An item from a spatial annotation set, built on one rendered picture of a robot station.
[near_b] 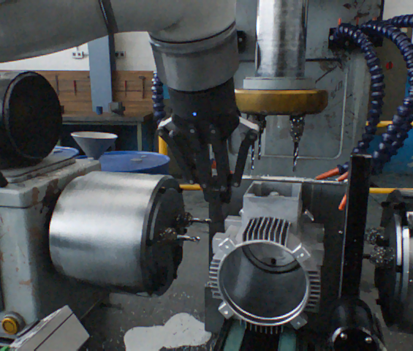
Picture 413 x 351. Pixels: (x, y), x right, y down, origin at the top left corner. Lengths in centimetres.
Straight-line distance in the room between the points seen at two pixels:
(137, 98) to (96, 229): 511
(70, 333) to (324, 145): 68
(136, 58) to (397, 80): 356
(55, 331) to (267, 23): 56
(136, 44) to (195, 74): 566
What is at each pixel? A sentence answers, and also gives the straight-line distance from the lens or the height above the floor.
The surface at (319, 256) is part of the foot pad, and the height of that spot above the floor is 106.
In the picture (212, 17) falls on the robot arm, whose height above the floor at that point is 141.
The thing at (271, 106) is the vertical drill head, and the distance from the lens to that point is 70.
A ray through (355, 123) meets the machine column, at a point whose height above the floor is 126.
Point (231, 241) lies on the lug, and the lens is 70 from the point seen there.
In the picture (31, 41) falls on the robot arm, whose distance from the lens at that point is 38.
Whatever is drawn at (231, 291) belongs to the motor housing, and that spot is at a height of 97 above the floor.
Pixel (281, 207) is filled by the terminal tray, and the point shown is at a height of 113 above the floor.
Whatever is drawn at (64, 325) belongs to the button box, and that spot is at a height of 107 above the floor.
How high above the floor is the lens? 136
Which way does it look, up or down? 14 degrees down
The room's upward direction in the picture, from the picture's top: straight up
